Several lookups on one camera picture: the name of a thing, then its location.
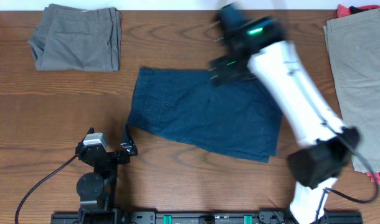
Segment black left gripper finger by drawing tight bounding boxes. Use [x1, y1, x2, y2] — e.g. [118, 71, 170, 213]
[120, 123, 138, 156]
[77, 127, 94, 146]

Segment navy blue shorts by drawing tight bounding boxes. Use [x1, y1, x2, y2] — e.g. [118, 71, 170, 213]
[128, 68, 282, 163]

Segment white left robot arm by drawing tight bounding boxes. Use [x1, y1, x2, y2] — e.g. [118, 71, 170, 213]
[75, 124, 138, 224]

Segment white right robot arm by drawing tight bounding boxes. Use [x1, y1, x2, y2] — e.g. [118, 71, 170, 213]
[211, 9, 362, 223]

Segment folded grey shorts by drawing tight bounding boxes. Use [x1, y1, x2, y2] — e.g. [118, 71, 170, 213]
[29, 4, 122, 72]

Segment red garment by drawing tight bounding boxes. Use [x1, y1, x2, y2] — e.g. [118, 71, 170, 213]
[337, 4, 380, 18]

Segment khaki beige shorts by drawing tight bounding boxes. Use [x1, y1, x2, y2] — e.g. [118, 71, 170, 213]
[323, 8, 380, 172]

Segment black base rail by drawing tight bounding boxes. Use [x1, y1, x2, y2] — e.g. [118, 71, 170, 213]
[50, 210, 364, 224]

